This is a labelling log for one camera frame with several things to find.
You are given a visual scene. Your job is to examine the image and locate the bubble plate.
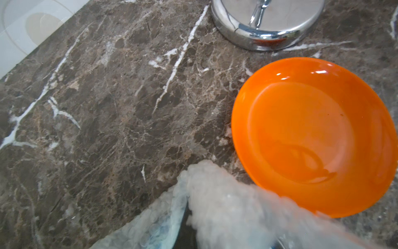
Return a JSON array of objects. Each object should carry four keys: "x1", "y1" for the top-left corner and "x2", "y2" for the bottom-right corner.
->
[{"x1": 93, "y1": 160, "x2": 376, "y2": 249}]

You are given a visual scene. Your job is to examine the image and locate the orange dinner plate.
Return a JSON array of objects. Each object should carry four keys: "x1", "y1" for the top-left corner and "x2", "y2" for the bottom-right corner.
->
[{"x1": 231, "y1": 57, "x2": 398, "y2": 218}]

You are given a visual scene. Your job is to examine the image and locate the chrome mug tree stand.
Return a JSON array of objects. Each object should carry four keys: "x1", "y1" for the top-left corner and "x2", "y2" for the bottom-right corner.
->
[{"x1": 211, "y1": 0, "x2": 325, "y2": 51}]

